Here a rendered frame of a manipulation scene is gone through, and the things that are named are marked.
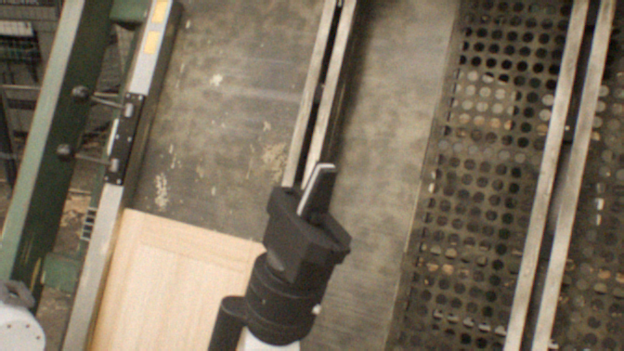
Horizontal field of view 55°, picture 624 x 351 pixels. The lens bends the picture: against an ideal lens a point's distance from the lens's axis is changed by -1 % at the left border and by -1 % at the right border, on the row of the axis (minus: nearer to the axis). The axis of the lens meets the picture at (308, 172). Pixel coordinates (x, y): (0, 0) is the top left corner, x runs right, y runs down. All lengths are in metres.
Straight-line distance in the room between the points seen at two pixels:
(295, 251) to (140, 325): 0.70
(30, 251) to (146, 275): 0.34
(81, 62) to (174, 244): 0.52
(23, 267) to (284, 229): 0.96
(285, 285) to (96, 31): 1.02
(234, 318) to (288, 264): 0.10
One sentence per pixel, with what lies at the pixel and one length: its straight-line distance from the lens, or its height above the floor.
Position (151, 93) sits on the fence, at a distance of 1.34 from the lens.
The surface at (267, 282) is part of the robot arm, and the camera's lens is 0.67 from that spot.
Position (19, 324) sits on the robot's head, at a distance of 0.79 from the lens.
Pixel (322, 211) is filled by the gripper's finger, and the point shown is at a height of 1.59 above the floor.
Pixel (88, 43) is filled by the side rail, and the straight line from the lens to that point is 1.54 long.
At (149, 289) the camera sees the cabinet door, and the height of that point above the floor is 1.18.
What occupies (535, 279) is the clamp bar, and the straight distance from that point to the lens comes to 1.01.
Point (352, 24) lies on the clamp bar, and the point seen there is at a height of 1.70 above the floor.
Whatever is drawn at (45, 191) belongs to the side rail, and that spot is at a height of 1.30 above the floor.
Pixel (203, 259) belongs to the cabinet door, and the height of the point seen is 1.26.
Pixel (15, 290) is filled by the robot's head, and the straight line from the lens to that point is 0.88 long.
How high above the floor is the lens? 1.89
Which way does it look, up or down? 24 degrees down
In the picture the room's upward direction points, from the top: straight up
